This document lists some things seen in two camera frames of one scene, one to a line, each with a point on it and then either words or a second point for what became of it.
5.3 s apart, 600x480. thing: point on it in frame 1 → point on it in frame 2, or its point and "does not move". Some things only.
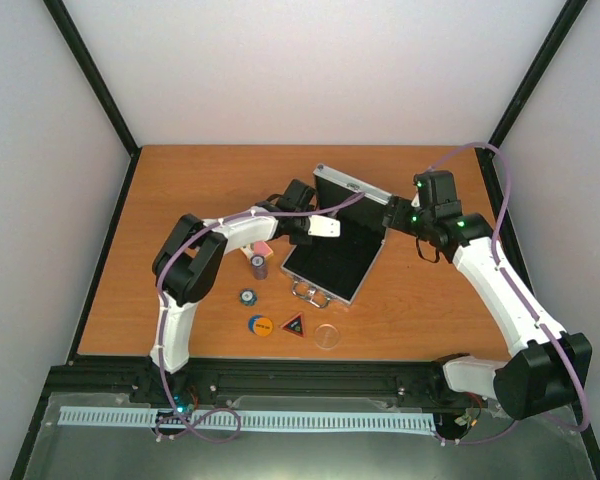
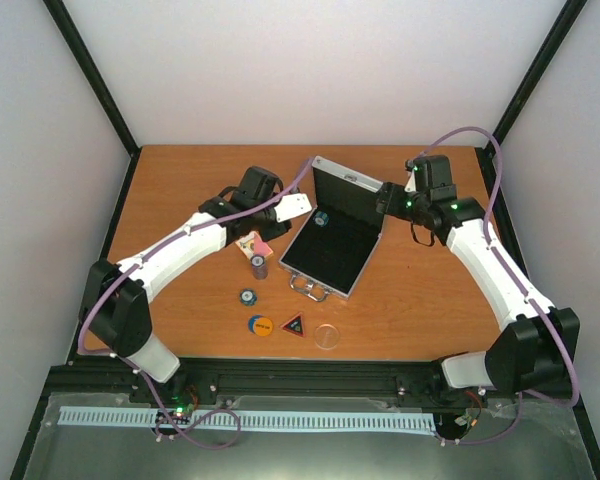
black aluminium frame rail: (417, 380) does not move
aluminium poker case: (334, 267) does not move
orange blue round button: (261, 325) does not move
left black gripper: (300, 241) → (265, 235)
